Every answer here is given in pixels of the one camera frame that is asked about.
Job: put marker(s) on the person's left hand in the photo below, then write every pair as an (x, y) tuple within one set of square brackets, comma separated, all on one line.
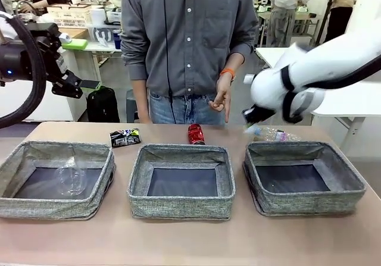
[(223, 95)]

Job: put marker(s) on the grey plastic stool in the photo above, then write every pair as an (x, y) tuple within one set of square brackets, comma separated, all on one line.
[(132, 105)]

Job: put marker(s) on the blue drink can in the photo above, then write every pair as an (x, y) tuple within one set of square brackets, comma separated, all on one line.
[(117, 40)]

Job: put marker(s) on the orange wrist watch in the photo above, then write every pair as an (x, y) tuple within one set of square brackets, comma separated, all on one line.
[(227, 72)]

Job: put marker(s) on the crushed clear plastic bottle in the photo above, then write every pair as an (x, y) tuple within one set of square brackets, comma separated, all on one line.
[(278, 135)]

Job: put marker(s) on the black backpack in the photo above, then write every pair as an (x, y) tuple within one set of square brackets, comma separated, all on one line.
[(102, 105)]

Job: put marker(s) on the wooden top table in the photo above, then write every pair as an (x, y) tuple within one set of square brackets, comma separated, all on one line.
[(76, 32)]

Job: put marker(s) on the crushed red drink can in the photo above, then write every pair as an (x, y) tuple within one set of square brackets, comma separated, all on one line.
[(196, 135)]

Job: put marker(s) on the white bucket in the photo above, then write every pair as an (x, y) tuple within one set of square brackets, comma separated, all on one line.
[(97, 15)]

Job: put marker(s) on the black tripod stand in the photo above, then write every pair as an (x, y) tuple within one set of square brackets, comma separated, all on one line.
[(329, 7)]

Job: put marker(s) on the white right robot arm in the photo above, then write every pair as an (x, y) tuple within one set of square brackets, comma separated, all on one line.
[(321, 63)]

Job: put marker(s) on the white slatted crate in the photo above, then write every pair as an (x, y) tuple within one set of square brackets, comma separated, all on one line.
[(70, 15)]

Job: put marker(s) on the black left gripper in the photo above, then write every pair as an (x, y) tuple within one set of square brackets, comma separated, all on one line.
[(12, 60)]

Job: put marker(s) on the white plastic bin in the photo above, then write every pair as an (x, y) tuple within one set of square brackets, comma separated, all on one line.
[(114, 16)]

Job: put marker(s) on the person in grey shirt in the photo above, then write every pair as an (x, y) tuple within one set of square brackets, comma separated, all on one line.
[(190, 54)]

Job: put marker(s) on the clear plastic cup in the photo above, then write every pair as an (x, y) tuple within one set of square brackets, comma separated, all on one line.
[(70, 178)]

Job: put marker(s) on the grey fabric basket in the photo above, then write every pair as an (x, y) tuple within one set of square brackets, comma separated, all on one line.
[(309, 202), (56, 203), (181, 206)]

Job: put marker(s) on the person in white shirt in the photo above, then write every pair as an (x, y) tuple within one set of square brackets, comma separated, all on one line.
[(281, 25)]

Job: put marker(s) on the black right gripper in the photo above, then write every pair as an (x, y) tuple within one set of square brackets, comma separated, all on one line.
[(257, 115)]

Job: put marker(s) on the person's right forearm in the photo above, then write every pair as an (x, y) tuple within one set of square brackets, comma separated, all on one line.
[(140, 96)]

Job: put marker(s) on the white box with dark logo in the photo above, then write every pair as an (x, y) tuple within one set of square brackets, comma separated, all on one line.
[(102, 34)]

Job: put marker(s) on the person's left forearm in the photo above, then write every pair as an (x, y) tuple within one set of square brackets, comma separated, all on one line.
[(233, 62)]

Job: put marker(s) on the black snack wrapper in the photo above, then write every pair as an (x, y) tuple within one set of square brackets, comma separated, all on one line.
[(125, 138)]

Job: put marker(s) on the white desk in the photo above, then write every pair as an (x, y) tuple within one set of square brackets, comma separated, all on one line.
[(101, 46)]

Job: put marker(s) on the person's right hand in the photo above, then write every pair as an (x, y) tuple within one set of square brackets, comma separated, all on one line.
[(145, 120)]

